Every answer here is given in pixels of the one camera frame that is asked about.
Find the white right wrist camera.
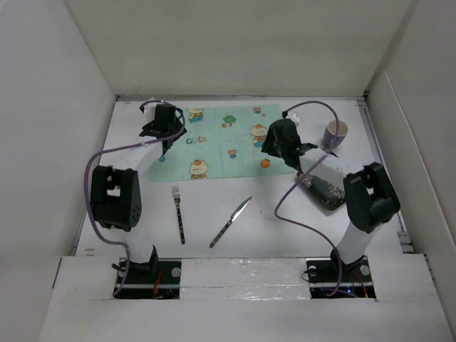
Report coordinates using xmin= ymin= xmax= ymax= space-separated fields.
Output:
xmin=282 ymin=111 xmax=301 ymax=126

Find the green cartoon print cloth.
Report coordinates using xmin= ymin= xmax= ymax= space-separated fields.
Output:
xmin=148 ymin=103 xmax=293 ymax=182

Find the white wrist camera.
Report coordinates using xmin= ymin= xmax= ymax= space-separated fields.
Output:
xmin=282 ymin=111 xmax=301 ymax=126
xmin=140 ymin=101 xmax=165 ymax=123

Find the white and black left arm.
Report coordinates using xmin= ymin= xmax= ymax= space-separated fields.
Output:
xmin=84 ymin=100 xmax=186 ymax=283

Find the black floral rectangular plate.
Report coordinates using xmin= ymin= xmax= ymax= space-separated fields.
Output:
xmin=296 ymin=172 xmax=346 ymax=211

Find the purple cup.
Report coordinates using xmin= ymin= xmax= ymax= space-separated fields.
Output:
xmin=322 ymin=120 xmax=348 ymax=149

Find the knife with patterned handle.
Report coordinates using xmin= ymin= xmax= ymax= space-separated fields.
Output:
xmin=209 ymin=197 xmax=252 ymax=248

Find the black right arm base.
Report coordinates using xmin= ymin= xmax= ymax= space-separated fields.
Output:
xmin=301 ymin=257 xmax=376 ymax=299

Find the silver fork with patterned handle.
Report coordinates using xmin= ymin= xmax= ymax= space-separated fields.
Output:
xmin=172 ymin=186 xmax=185 ymax=244

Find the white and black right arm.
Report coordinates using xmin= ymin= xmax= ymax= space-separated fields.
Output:
xmin=261 ymin=119 xmax=400 ymax=281

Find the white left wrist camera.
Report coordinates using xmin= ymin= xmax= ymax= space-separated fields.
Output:
xmin=140 ymin=101 xmax=165 ymax=123

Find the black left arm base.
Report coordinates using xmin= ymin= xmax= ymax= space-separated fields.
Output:
xmin=114 ymin=259 xmax=182 ymax=300

